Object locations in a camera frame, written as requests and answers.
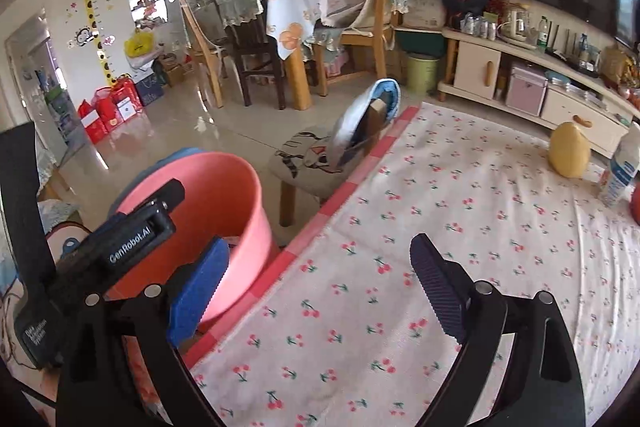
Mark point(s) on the light wooden chair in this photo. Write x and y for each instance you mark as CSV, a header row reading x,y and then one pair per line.
x,y
200,42

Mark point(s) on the stool with cartoon cushion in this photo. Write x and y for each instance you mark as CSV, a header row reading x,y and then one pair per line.
x,y
305,157

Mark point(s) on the row of small grey bottles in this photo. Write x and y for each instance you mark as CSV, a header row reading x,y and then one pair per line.
x,y
477,27

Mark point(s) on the green label water bottle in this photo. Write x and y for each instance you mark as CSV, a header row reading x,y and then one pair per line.
x,y
543,34

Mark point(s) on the white sack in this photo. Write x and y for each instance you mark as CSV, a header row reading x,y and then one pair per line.
x,y
422,4

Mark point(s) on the white plastic milk bottle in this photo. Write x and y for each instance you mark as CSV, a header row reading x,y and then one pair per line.
x,y
620,172

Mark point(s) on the white electric kettle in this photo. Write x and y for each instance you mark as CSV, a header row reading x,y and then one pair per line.
x,y
516,24

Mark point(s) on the pink plastic bucket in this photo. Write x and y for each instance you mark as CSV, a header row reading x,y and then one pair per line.
x,y
215,192

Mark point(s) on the dining table orange print cloth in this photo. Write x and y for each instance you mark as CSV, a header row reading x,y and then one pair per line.
x,y
292,17

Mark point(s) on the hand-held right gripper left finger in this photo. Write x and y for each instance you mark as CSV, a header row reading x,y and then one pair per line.
x,y
197,292

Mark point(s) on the cream television cabinet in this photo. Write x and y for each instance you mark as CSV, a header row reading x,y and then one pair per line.
x,y
475,67

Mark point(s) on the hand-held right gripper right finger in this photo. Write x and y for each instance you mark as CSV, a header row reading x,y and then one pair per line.
x,y
440,292

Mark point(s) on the cherry print tablecloth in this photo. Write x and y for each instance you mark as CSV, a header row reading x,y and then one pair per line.
x,y
400,217

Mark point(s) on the golden ornament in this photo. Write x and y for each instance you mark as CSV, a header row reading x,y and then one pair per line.
x,y
616,67

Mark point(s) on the yellow plastic bag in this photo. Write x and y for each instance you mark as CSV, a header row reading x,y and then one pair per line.
x,y
140,44

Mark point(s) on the green waste bin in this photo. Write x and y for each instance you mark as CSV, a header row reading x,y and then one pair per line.
x,y
422,74

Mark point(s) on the yellow pear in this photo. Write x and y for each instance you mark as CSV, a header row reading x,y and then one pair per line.
x,y
569,152

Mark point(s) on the pink storage box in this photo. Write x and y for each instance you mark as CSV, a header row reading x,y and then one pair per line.
x,y
525,89

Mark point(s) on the giraffe wall sticker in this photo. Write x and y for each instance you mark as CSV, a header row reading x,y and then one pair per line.
x,y
92,17

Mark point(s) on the red gift bag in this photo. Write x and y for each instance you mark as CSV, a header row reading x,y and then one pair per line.
x,y
92,122
127,102

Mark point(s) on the red apple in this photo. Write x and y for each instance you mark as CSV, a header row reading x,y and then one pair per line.
x,y
636,207

